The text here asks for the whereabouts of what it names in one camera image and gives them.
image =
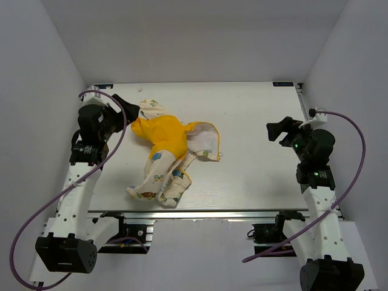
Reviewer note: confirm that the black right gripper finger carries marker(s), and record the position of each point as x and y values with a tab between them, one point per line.
279	127
274	134

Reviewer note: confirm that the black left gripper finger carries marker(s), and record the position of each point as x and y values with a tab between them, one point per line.
131	110
129	120

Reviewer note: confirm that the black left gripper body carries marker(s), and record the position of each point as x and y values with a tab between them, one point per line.
113	121

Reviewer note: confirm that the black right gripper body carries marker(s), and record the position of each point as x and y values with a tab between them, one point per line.
297	137

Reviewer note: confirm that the yellow cream printed child jacket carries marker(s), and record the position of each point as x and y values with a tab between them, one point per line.
175	146

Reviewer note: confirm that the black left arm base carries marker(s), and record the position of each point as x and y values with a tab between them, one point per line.
132	238

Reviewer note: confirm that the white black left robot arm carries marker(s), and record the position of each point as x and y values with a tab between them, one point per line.
72	244

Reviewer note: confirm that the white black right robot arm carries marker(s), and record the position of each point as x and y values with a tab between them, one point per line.
318	244

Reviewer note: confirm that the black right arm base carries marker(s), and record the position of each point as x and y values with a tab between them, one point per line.
267	235

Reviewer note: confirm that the blue label sticker left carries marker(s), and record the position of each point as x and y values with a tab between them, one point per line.
104	86

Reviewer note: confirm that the blue label sticker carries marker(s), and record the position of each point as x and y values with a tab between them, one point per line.
282	84
104	86

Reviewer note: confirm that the blue label sticker right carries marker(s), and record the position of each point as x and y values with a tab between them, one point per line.
282	84

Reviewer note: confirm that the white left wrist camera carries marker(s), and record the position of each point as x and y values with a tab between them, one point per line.
97	98

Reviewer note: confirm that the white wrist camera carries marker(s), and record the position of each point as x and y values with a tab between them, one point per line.
97	98
316	119

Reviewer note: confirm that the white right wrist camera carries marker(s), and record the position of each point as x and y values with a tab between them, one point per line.
316	119

